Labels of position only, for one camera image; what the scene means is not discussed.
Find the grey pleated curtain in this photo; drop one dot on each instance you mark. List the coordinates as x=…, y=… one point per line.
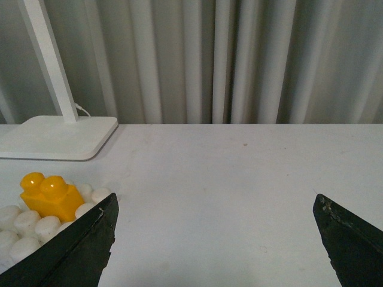
x=220, y=62

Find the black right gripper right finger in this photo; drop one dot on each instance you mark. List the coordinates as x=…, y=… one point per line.
x=353, y=245

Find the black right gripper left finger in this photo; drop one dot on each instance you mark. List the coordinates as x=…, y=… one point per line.
x=74, y=257

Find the white desk lamp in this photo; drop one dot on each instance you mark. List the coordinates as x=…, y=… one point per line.
x=67, y=136

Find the white studded base plate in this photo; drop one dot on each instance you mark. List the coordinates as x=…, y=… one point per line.
x=24, y=231

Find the yellow two-stud block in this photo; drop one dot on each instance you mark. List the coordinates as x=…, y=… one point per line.
x=50, y=196

